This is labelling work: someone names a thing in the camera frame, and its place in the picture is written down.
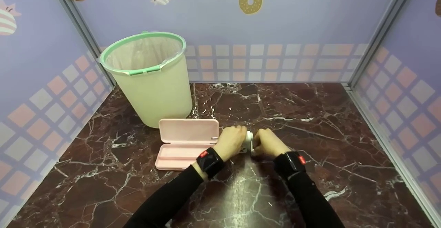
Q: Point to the person's left hand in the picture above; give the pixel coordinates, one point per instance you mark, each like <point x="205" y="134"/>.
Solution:
<point x="230" y="142"/>

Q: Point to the person's right hand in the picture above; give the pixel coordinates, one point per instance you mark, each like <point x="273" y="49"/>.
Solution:
<point x="268" y="144"/>

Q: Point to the person's left fingers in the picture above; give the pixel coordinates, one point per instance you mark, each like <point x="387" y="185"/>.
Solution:
<point x="239" y="131"/>

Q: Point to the person's right fingers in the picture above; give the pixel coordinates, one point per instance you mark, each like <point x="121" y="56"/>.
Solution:
<point x="259" y="142"/>

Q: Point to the small white device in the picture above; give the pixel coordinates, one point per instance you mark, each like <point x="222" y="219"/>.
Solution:
<point x="248" y="141"/>

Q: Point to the person's right forearm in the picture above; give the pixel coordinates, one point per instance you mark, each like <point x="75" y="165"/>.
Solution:
<point x="311" y="200"/>

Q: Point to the person's left forearm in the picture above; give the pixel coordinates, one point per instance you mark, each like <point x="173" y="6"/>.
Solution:
<point x="165" y="200"/>

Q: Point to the black wrist band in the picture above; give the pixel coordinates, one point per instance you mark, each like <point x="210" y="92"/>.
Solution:
<point x="290" y="164"/>
<point x="210" y="162"/>

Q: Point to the open pink plastic case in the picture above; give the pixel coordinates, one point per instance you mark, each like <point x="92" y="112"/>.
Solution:
<point x="186" y="142"/>

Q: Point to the pale green waste bin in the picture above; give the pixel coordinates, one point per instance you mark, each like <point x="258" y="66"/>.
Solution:
<point x="155" y="93"/>

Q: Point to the clear plastic bin liner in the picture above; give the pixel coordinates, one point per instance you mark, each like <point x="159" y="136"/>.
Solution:
<point x="143" y="53"/>

